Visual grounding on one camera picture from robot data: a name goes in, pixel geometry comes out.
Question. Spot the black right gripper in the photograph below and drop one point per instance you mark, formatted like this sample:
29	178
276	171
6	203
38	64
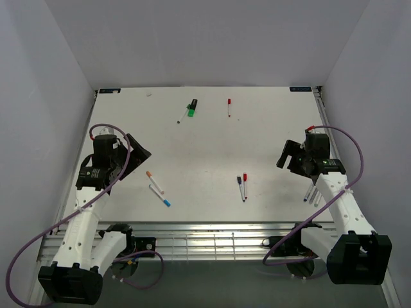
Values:
292	149

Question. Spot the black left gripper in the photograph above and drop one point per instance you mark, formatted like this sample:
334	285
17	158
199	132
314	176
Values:
139	155

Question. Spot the orange capped white pen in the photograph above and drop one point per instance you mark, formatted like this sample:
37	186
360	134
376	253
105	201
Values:
154	182

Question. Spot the red capped white pen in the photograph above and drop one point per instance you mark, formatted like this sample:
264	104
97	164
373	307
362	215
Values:
245	186

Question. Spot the blue capped white pen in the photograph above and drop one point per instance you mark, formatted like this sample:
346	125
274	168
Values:
159	195

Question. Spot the dark blue capped pen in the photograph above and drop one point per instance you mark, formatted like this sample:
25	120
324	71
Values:
240	184

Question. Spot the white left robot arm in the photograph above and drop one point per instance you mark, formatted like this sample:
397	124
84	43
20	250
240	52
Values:
75	275

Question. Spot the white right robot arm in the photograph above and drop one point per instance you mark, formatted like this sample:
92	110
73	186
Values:
359	255

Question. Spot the green capped white pen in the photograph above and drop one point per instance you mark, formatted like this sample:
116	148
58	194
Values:
183	114

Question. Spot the green tipped pen at right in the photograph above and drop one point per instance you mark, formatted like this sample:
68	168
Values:
317	199

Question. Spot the right blue corner label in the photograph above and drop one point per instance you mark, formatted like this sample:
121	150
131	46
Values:
300	89

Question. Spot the blue corner label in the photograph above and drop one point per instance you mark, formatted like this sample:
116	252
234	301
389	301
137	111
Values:
300	89
109	91

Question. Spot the green black highlighter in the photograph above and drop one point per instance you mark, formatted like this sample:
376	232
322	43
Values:
192	108

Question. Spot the left blue corner label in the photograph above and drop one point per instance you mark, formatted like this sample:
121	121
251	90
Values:
109	91

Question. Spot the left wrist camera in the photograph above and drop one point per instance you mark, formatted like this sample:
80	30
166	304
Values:
107	131

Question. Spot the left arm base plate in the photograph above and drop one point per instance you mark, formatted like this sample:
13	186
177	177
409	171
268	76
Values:
143	244

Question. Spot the aluminium front rail frame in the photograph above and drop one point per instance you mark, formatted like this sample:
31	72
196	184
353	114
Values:
211	241

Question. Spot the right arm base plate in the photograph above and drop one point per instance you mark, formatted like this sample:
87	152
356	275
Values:
290	248

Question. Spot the aluminium right side rail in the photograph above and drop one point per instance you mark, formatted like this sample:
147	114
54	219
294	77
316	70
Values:
387	286

